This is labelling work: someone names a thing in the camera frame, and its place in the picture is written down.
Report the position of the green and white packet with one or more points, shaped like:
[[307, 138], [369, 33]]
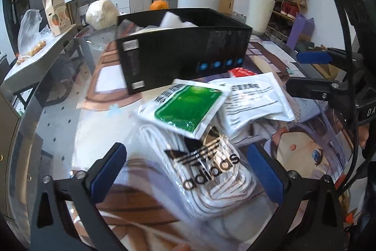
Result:
[[182, 107]]

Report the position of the purple plastic stool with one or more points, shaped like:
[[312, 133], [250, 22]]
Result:
[[299, 30]]

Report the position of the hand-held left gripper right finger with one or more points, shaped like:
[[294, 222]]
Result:
[[264, 171]]

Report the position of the brown cardboard box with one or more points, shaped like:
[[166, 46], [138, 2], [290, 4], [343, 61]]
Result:
[[321, 71]]

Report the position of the white side table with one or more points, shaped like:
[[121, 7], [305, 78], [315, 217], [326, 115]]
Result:
[[38, 62]]

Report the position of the clear plastic bag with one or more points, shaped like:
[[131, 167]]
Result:
[[29, 30]]

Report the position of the white round bundle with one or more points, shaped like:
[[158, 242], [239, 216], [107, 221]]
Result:
[[101, 14]]

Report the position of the white printed packet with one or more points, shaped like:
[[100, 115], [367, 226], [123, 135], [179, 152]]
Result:
[[258, 101]]

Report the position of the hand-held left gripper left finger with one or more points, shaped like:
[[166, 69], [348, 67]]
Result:
[[108, 168]]

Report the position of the small red packet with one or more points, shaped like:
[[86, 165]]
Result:
[[241, 72]]

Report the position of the anime printed desk mat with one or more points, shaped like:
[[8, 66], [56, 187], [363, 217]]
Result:
[[293, 136]]

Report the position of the shoe rack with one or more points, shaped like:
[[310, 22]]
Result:
[[285, 1]]

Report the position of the white cylindrical bin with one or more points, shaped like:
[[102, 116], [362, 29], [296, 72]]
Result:
[[261, 12]]

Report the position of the black cardboard box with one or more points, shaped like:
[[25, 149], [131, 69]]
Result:
[[182, 57]]

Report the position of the white foam piece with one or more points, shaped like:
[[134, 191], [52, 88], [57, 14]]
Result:
[[173, 20]]

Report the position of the bag of white laces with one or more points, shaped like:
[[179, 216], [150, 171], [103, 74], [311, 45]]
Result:
[[205, 180]]

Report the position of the printed fruit carton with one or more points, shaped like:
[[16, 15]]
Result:
[[60, 15]]

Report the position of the orange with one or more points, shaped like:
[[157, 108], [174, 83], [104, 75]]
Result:
[[159, 5]]

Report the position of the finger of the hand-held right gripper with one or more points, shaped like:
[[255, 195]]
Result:
[[314, 57], [311, 87]]

